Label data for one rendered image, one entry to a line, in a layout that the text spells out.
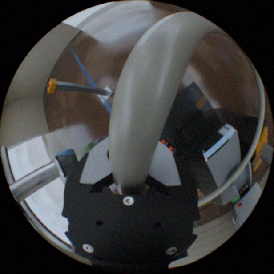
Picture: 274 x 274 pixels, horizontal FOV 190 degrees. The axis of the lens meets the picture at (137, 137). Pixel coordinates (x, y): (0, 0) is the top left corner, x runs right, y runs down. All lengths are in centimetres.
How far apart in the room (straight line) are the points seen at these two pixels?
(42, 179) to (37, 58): 589
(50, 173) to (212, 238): 589
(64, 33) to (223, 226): 1164
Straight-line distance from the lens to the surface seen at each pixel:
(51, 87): 104
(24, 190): 62
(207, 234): 578
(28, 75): 651
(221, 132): 71
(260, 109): 40
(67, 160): 59
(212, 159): 67
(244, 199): 77
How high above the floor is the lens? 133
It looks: 66 degrees down
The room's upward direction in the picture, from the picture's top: 131 degrees counter-clockwise
